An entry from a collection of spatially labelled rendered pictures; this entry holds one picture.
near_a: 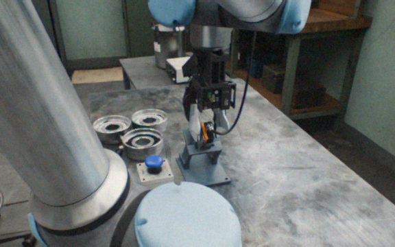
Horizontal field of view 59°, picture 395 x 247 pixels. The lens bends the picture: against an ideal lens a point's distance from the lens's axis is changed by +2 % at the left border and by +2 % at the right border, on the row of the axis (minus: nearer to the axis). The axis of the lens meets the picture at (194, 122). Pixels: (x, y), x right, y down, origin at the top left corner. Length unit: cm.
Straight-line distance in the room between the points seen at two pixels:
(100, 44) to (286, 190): 354
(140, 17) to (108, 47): 61
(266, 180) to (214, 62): 32
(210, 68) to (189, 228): 33
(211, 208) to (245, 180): 43
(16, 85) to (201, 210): 22
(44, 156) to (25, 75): 8
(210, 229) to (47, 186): 17
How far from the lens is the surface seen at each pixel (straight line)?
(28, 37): 30
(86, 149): 37
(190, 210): 39
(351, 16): 250
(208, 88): 64
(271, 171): 86
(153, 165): 74
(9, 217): 214
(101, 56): 419
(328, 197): 82
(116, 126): 102
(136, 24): 378
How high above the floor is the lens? 129
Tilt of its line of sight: 28 degrees down
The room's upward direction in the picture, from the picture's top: straight up
